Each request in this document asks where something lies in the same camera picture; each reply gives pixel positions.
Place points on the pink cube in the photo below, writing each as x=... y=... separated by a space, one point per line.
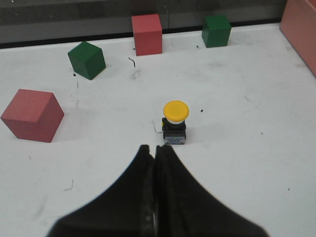
x=33 y=115
x=147 y=32

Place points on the yellow push button switch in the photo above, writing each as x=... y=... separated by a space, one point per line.
x=173 y=123

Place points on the green cube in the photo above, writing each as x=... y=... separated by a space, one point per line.
x=216 y=31
x=87 y=60

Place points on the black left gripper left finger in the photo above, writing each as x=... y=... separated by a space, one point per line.
x=125 y=209

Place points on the pink plastic bin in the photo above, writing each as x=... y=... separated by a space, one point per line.
x=298 y=25

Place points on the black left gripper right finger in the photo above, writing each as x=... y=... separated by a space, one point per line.
x=184 y=208

